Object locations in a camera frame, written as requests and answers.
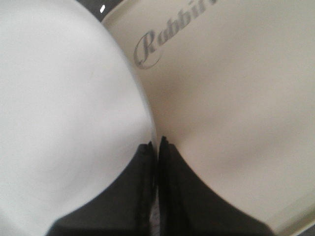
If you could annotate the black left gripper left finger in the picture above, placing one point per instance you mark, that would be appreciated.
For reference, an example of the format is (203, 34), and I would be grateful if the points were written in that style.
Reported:
(122, 209)

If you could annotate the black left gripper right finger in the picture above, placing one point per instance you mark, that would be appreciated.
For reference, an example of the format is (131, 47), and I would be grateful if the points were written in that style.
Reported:
(188, 207)

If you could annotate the white round plate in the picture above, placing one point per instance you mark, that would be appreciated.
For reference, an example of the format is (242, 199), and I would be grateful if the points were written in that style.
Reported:
(72, 112)

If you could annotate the cream rabbit serving tray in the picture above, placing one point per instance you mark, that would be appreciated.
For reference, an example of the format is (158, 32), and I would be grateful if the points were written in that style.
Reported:
(232, 84)

